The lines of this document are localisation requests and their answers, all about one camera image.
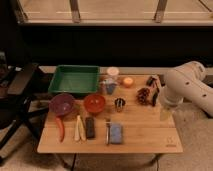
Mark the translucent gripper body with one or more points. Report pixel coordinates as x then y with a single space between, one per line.
165 112

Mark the green plastic tray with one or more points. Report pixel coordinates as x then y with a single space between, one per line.
76 79

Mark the red bowl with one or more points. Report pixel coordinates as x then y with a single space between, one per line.
94 103

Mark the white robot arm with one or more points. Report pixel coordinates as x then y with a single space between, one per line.
185 81

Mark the purple bowl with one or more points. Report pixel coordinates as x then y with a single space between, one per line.
62 104

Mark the small metal cup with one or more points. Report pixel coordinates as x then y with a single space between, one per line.
119 104

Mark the white lidded cup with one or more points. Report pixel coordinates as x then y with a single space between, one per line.
113 72

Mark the metal fork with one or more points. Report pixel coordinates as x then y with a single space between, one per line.
107 131

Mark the pine cone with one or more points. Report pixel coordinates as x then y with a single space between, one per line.
143 95

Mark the cream banana peel toy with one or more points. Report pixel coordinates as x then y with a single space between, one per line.
79 130

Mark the black chair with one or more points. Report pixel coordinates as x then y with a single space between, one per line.
14 109

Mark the blue sponge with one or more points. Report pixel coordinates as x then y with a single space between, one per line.
116 133

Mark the dark brown rectangular block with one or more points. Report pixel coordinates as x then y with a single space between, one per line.
90 128

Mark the red chili pepper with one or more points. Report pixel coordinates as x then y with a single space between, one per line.
60 125

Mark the black small clip object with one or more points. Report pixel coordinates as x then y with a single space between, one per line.
150 81

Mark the wooden folding table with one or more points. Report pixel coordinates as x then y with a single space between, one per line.
143 131

